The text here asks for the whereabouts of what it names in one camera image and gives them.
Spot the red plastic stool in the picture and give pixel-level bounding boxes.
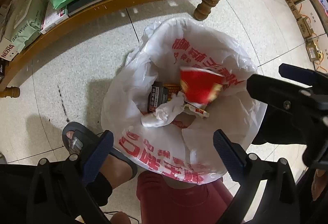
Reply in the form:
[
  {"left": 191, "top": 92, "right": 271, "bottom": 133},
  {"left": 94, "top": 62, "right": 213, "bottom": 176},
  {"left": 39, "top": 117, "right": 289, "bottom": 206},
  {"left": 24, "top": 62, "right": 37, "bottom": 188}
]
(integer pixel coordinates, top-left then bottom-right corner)
[{"left": 136, "top": 171, "right": 233, "bottom": 224}]

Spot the white Nezha box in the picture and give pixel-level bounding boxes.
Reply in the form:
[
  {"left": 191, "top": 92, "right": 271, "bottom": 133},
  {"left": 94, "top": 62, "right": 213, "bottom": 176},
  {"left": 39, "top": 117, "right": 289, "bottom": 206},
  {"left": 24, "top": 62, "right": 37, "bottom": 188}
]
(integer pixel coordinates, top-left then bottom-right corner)
[{"left": 0, "top": 38, "right": 18, "bottom": 61}]

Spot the black cigarette box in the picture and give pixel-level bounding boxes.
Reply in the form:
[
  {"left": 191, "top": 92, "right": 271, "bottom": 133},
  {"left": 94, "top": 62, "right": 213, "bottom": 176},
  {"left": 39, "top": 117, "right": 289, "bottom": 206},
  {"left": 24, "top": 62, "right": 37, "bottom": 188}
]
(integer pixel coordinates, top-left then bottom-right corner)
[{"left": 147, "top": 81, "right": 169, "bottom": 113}]

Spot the red white small box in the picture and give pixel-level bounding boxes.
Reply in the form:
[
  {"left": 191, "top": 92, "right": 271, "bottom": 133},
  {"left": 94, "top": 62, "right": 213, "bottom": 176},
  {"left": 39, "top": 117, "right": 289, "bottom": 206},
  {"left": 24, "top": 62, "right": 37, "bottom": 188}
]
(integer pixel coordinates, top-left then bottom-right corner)
[{"left": 40, "top": 1, "right": 68, "bottom": 34}]

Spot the baby wipes pack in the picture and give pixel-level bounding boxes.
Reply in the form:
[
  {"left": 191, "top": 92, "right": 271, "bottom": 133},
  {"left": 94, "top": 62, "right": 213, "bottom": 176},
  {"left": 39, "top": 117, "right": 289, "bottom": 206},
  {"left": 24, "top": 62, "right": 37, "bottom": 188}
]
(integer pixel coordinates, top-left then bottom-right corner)
[{"left": 1, "top": 0, "right": 48, "bottom": 53}]

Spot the red paper cup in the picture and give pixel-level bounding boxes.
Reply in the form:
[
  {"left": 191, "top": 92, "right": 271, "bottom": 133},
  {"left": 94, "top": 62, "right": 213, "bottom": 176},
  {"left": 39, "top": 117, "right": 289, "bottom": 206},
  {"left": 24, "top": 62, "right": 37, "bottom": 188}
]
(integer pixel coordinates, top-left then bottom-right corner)
[{"left": 180, "top": 66, "right": 225, "bottom": 105}]

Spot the white plastic trash bag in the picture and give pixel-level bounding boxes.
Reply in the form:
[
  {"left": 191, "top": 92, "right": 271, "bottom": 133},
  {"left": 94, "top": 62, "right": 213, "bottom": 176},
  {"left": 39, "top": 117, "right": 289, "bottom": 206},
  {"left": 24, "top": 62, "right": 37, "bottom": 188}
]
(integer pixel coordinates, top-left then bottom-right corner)
[{"left": 101, "top": 17, "right": 266, "bottom": 185}]

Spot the crumpled white tissue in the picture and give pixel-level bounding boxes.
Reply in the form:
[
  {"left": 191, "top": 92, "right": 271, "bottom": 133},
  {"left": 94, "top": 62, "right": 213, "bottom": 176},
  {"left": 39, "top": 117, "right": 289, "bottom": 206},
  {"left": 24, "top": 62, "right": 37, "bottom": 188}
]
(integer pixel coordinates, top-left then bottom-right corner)
[{"left": 141, "top": 92, "right": 185, "bottom": 128}]

